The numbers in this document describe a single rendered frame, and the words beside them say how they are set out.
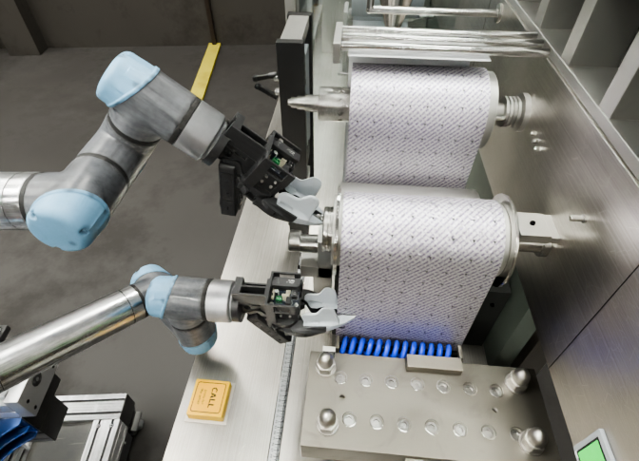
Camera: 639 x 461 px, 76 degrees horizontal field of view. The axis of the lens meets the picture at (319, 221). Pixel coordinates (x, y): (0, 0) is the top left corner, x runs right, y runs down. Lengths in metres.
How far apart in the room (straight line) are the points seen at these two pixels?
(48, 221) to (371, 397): 0.54
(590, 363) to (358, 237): 0.33
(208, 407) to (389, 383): 0.35
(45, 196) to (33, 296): 2.00
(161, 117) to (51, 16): 4.66
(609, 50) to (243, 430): 0.88
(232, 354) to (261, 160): 0.50
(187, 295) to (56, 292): 1.79
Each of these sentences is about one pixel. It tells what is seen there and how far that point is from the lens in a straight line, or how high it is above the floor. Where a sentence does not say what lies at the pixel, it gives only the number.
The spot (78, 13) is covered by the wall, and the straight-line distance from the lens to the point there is 5.09.
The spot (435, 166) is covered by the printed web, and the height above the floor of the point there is 1.25.
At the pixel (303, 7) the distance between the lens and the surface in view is 1.51.
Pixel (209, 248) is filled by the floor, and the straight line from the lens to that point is 2.38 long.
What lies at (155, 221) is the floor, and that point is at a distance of 2.63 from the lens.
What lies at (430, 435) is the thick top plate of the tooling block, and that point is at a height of 1.03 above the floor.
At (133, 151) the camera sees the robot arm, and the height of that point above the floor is 1.40.
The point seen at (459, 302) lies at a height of 1.16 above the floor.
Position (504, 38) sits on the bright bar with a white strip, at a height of 1.46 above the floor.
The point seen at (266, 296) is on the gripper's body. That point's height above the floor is 1.16.
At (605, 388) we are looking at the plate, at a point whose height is 1.25.
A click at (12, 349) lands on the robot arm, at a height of 1.11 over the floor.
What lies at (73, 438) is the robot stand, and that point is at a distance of 1.80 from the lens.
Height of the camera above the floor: 1.73
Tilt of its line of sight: 45 degrees down
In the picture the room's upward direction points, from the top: straight up
